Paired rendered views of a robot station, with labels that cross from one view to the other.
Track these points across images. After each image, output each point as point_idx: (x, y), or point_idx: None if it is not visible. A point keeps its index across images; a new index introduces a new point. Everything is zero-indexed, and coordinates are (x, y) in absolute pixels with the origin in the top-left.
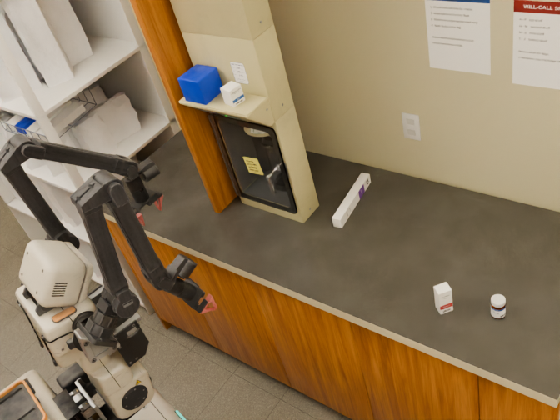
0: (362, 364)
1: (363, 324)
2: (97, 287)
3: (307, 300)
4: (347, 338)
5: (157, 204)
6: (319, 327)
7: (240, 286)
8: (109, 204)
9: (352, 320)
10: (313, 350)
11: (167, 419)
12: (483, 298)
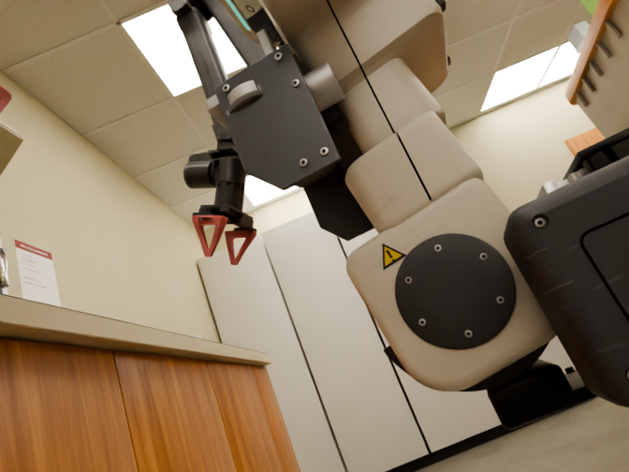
0: (239, 471)
1: (224, 350)
2: (225, 81)
3: (193, 343)
4: (218, 420)
5: None
6: (201, 427)
7: (101, 422)
8: (208, 22)
9: (219, 350)
10: None
11: None
12: None
